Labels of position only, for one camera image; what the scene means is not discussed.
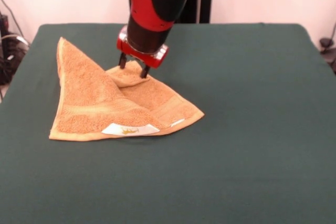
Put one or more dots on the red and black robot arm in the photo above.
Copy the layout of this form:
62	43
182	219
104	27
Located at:
147	3

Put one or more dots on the dark green table cloth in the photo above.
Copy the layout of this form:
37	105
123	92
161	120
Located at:
236	129

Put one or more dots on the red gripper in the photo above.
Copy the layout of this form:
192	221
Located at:
147	60

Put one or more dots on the orange terry towel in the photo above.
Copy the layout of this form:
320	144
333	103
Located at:
86	90

